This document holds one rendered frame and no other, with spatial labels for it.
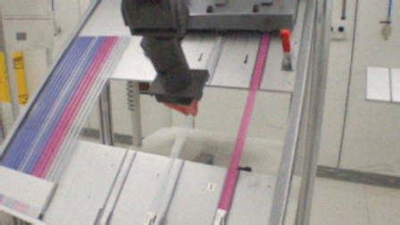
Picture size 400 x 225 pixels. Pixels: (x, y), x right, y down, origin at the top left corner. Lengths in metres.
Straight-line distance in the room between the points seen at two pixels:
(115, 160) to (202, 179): 0.20
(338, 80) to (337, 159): 0.59
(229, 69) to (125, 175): 0.32
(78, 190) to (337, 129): 2.01
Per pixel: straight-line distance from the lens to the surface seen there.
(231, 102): 2.47
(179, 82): 0.52
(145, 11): 0.44
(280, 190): 0.53
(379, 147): 2.47
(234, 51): 0.72
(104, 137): 1.20
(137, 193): 0.61
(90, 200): 0.66
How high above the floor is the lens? 1.10
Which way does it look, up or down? 15 degrees down
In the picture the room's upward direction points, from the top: straight up
